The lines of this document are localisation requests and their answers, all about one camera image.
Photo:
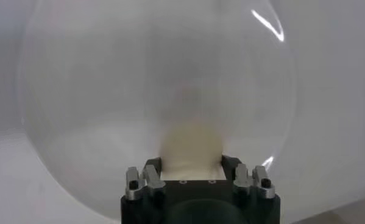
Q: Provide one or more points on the white round plate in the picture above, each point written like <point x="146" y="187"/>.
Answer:
<point x="109" y="91"/>

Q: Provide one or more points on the white steamed baozi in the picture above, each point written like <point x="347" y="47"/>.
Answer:
<point x="191" y="146"/>

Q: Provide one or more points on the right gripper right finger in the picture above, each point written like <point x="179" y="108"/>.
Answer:
<point x="243" y="176"/>

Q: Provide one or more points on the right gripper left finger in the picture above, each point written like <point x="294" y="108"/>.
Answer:
<point x="151" y="178"/>

